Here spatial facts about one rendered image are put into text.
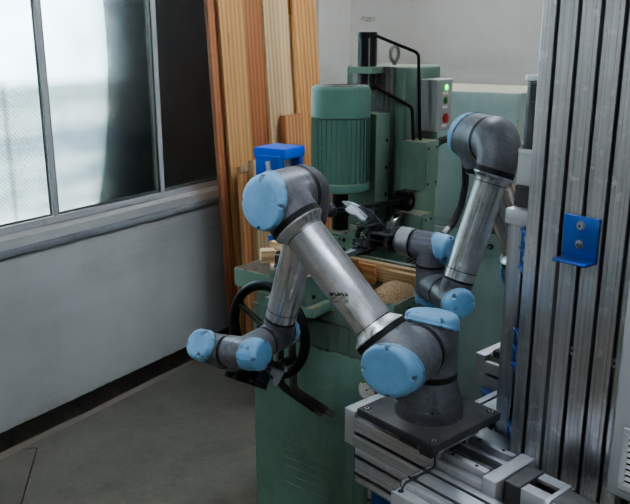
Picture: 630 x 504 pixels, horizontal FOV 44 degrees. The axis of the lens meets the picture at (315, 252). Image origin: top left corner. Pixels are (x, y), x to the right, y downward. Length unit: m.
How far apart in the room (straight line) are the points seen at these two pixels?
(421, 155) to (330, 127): 0.31
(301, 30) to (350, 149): 2.08
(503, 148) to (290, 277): 0.57
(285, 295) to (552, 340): 0.60
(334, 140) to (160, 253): 1.66
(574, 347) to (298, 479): 1.23
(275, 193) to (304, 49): 2.78
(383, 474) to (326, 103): 1.04
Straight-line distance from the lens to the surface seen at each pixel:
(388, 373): 1.51
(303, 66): 4.27
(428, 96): 2.47
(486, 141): 1.87
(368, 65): 2.40
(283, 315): 1.83
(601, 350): 1.60
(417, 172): 2.40
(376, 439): 1.80
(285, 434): 2.55
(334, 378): 2.33
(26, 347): 3.33
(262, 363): 1.77
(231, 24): 3.81
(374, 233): 2.03
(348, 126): 2.25
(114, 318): 3.60
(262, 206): 1.57
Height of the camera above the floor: 1.61
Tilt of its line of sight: 16 degrees down
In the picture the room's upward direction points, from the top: straight up
